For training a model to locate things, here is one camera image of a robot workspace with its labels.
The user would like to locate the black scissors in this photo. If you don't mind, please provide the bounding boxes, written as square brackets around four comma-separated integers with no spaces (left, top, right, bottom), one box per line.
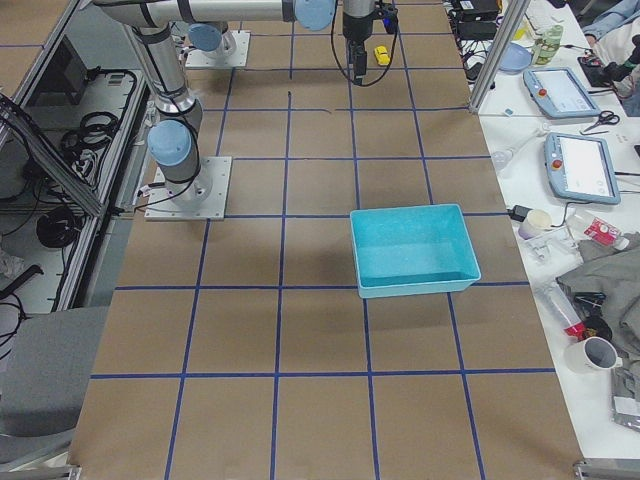
[580,110,620,135]

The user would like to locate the aluminium frame post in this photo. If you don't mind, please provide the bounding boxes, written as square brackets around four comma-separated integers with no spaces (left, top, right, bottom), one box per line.
[468,0,530,114]

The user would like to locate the blue plastic plate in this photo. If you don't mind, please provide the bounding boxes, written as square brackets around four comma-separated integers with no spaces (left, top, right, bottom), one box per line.
[499,42,532,74]

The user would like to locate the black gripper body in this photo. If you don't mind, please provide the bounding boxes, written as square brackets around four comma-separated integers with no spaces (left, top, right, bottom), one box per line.
[347,41,367,75]

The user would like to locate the turquoise plastic bin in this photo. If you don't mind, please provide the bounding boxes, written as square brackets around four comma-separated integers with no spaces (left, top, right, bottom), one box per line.
[350,204,481,299]

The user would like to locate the white mug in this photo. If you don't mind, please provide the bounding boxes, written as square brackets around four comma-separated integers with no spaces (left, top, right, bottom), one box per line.
[563,337,623,374]

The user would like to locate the yellow beetle toy car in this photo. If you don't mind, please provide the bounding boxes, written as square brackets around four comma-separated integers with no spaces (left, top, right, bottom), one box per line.
[374,45,391,67]

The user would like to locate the teach pendant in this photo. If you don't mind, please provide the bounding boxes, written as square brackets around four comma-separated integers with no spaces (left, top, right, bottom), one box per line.
[544,132,621,205]
[522,68,601,119]

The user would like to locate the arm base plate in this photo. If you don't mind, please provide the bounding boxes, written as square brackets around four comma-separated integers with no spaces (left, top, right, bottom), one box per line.
[144,156,232,221]
[182,24,250,70]

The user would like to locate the grey cloth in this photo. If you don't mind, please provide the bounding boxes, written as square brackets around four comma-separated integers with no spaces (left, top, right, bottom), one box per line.
[557,233,639,376]

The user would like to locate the white paper cup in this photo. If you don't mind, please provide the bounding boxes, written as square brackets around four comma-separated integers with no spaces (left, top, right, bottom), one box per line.
[518,209,552,240]

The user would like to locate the upper teach pendant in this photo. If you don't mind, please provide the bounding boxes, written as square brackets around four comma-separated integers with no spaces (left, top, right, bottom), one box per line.
[522,68,601,119]

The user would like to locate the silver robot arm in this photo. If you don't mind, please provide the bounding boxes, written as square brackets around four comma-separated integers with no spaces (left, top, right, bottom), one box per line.
[342,0,376,86]
[94,1,335,207]

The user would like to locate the green patterned cup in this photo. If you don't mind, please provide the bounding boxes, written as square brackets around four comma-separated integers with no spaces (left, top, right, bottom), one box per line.
[532,24,564,66]

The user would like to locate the lower teach pendant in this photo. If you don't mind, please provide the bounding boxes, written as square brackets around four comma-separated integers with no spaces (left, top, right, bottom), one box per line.
[544,132,621,205]

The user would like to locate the grey chair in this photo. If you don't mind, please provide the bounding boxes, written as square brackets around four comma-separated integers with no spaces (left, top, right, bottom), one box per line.
[1,306,108,471]

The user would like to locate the clear tube red cap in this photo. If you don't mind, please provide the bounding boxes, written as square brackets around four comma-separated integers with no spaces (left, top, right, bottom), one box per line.
[535,282,586,341]

